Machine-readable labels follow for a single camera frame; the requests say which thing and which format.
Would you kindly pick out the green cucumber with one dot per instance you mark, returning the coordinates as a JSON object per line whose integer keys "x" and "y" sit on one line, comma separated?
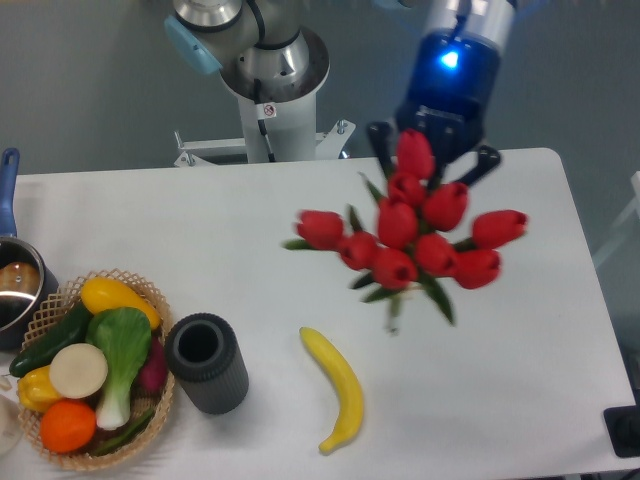
{"x": 71, "y": 329}

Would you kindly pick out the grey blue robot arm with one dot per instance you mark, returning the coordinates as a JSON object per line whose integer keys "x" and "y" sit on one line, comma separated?
{"x": 233, "y": 26}

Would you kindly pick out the green bean pod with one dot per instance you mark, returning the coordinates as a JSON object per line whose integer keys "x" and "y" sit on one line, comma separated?
{"x": 127, "y": 435}

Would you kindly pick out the yellow banana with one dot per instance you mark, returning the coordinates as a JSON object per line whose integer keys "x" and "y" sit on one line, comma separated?
{"x": 346, "y": 385}

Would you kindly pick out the blue handled saucepan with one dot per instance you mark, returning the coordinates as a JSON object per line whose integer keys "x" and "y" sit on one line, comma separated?
{"x": 26, "y": 281}

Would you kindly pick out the orange fruit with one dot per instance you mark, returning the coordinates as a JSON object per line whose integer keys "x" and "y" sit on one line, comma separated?
{"x": 67, "y": 426}

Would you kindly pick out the red tulip bouquet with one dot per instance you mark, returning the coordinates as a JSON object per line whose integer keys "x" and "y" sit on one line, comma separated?
{"x": 408, "y": 248}

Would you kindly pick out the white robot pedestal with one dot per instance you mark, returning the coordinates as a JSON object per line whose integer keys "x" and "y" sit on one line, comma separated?
{"x": 275, "y": 90}

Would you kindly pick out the dark grey ribbed vase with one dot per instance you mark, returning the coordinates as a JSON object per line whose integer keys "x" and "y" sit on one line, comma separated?
{"x": 203, "y": 354}

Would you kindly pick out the yellow squash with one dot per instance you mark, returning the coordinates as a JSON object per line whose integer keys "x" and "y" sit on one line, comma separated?
{"x": 100, "y": 294}

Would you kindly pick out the purple red radish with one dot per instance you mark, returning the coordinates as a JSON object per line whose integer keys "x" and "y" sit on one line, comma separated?
{"x": 152, "y": 376}

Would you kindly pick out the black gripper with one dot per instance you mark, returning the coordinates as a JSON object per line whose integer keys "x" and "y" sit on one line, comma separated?
{"x": 446, "y": 100}

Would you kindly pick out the woven wicker basket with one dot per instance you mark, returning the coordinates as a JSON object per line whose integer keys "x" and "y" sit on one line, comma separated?
{"x": 50, "y": 312}

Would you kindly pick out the black device at table edge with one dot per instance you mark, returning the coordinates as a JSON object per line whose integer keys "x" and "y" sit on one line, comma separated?
{"x": 623, "y": 429}

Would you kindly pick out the green bok choy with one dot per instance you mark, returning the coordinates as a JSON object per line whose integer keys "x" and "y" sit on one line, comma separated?
{"x": 123, "y": 335}

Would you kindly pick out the yellow bell pepper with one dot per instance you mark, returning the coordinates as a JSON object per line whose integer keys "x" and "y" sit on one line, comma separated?
{"x": 36, "y": 392}

